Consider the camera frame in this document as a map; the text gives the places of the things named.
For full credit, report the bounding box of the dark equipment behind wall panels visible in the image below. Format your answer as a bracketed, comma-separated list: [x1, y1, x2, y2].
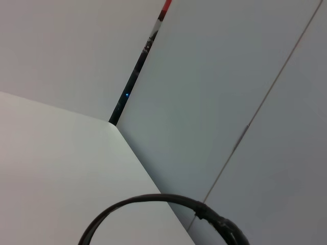
[108, 0, 173, 126]

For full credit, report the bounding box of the black round teapot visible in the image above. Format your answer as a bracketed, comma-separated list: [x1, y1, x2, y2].
[78, 193, 252, 245]

